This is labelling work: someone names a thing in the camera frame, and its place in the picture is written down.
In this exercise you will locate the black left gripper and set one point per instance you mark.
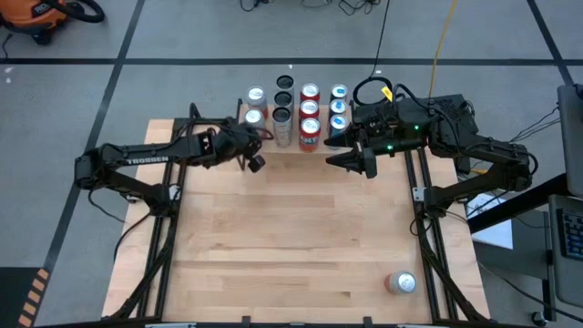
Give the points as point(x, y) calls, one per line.
point(232, 143)

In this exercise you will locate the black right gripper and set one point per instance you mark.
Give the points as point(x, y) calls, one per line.
point(391, 130)

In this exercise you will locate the slim silver blue can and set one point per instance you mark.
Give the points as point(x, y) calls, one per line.
point(339, 124)
point(339, 91)
point(338, 107)

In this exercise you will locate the red Fanta strawberry can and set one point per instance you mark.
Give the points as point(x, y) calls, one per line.
point(309, 136)
point(309, 107)
point(310, 91)

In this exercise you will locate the tall white Celsius can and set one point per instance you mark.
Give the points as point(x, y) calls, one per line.
point(282, 130)
point(283, 98)
point(285, 82)

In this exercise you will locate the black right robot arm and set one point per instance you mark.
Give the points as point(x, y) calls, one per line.
point(478, 146)

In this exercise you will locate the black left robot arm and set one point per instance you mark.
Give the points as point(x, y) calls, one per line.
point(146, 159)

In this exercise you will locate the wooden shelf with black legs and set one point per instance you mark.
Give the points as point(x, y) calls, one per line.
point(324, 111)

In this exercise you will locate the yellow tag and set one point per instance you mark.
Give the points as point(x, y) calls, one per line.
point(387, 93)

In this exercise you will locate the yellow plug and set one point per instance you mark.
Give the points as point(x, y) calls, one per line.
point(479, 171)

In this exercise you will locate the black table clamp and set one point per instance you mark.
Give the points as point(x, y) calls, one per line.
point(367, 321)
point(246, 321)

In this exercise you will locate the white paper sheet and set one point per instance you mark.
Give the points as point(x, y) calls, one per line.
point(496, 234)

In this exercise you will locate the black desk beam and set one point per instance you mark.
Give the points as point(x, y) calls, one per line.
point(542, 191)

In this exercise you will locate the grey monitor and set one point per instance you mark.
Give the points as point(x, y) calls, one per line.
point(573, 136)

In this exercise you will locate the black keyboard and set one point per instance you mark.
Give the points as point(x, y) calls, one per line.
point(573, 234)

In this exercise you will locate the black caster wheel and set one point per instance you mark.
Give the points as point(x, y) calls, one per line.
point(538, 317)

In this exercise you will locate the orange shop vacuum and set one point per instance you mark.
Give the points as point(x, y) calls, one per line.
point(32, 13)

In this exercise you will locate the black mat with orange stripes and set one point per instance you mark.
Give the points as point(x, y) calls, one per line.
point(13, 296)

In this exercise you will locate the black metal rail frame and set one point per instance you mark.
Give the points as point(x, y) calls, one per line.
point(214, 121)

